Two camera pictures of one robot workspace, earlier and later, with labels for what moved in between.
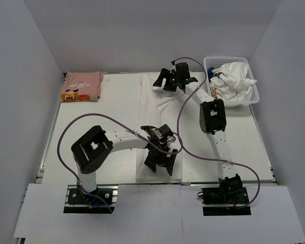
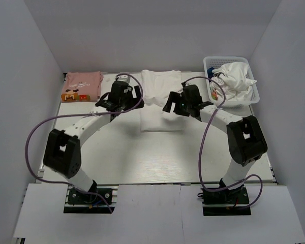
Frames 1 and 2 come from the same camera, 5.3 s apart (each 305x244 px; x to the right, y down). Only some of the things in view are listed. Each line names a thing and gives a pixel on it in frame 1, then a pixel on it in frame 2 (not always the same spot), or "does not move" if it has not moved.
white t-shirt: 232,82 does not move
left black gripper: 151,161 → 133,100
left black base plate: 79,202 does not move
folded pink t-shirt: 82,87 does not move
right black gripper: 165,73 → 173,98
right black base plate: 225,201 does not move
